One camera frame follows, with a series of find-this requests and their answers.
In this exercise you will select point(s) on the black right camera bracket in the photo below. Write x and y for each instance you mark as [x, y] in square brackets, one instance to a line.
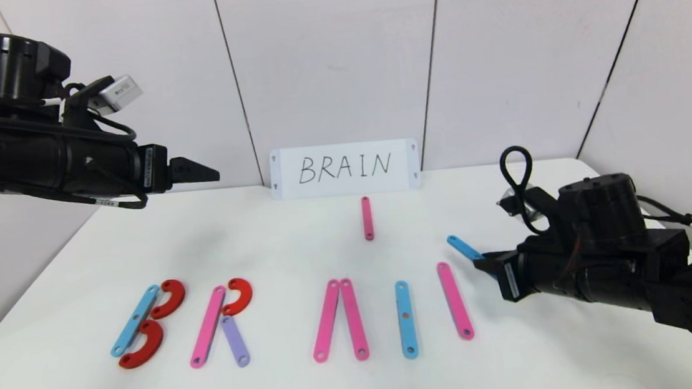
[545, 214]

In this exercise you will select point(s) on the long blue bar orange dot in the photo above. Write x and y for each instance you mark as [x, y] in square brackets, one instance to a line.
[407, 333]

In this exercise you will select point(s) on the black camera bracket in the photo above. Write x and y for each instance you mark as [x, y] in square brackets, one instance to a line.
[545, 214]
[86, 101]

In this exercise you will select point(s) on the white BRAIN sign card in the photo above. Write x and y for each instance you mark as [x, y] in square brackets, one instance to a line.
[345, 185]

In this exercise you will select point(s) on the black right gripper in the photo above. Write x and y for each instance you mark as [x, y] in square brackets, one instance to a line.
[508, 275]

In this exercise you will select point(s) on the short blue bar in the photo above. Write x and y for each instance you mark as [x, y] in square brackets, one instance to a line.
[464, 247]

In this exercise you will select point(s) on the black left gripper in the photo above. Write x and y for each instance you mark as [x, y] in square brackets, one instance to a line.
[154, 168]

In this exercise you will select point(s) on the long pink bar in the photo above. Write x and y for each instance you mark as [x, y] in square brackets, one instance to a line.
[209, 325]
[327, 320]
[354, 319]
[455, 301]

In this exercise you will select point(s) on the small red curved piece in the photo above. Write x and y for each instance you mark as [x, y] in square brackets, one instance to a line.
[242, 294]

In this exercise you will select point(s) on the short purple bar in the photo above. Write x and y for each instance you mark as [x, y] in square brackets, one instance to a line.
[235, 341]

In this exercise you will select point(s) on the black left camera bracket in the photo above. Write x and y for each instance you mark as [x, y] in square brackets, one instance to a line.
[86, 101]

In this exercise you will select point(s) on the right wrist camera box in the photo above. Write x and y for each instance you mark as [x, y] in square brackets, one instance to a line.
[513, 203]

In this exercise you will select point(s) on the short pink bar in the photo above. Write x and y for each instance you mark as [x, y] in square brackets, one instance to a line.
[367, 217]

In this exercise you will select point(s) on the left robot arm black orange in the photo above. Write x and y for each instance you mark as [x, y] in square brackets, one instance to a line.
[9, 67]

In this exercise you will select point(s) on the large red curved piece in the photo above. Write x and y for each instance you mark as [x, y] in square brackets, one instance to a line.
[150, 351]
[174, 291]

